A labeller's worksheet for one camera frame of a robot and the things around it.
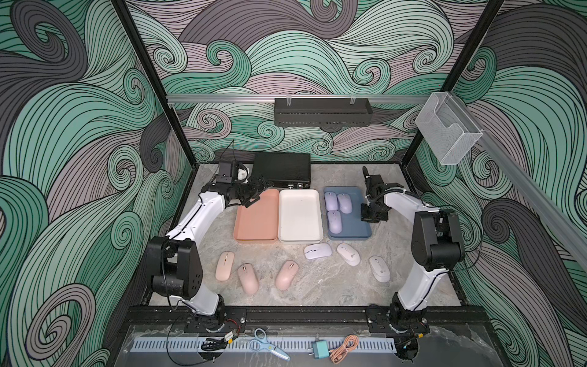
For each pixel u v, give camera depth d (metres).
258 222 0.95
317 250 0.88
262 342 0.70
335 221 0.95
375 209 0.75
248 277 0.80
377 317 0.73
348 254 0.86
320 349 0.67
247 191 0.76
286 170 1.10
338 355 0.65
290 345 0.70
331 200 1.01
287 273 0.81
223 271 0.83
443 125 0.81
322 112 0.96
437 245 0.50
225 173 0.67
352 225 0.97
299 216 0.98
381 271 0.81
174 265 0.44
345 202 1.01
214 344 0.72
